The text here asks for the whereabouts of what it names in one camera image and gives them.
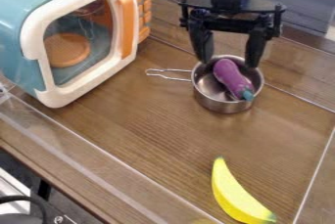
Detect silver pot with wire handle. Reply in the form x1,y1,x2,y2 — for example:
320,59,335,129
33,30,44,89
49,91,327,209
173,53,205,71
144,55,264,113

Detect orange microwave turntable plate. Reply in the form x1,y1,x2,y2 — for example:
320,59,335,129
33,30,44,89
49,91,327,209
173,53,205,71
44,33,89,67

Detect yellow toy banana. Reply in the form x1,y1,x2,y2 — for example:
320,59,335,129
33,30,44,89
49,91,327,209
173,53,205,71
210,157,277,224

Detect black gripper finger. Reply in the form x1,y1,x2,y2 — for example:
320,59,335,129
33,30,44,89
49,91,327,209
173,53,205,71
245,27,265,68
189,13,213,64

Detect purple toy eggplant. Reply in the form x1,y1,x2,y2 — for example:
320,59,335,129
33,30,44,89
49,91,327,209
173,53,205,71
213,58,254,102

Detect clear acrylic barrier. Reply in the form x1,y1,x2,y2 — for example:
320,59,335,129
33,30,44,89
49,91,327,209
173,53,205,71
0,84,223,224

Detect blue toy microwave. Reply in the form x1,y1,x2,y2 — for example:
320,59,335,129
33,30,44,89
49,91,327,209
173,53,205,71
0,0,151,108

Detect black cable bottom left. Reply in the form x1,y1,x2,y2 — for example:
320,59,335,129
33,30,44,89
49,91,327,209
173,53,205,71
0,196,47,224

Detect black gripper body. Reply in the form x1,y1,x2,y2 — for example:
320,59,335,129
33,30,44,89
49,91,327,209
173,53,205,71
179,0,285,41

